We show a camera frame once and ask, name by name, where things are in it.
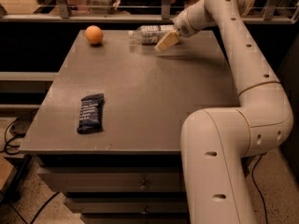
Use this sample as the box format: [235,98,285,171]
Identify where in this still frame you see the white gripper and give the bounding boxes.
[155,10,198,52]

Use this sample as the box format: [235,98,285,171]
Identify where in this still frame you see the clear plastic water bottle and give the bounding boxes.
[128,25,174,45]

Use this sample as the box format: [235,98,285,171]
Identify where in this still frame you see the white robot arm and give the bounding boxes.
[155,0,293,224]

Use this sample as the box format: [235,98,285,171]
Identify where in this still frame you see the dark blue rxbar wrapper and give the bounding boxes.
[77,93,105,134]

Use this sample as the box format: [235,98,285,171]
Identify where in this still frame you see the black bag behind railing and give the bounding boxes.
[118,0,187,15]

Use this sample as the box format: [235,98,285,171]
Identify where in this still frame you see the orange fruit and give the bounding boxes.
[85,25,104,45]

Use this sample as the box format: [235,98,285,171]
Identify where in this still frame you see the grey drawer cabinet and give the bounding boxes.
[21,31,238,224]

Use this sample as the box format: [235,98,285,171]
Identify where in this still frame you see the round top drawer knob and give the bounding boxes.
[139,179,149,190]

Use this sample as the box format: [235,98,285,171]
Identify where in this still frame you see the round drawer knob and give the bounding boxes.
[139,179,149,190]
[140,205,149,216]

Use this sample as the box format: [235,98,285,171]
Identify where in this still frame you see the metal railing frame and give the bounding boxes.
[0,0,299,24]

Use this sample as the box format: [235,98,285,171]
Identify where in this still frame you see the black floor cable right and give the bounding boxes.
[250,152,269,224]

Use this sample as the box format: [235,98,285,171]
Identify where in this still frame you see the black floor cables left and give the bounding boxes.
[0,108,39,156]

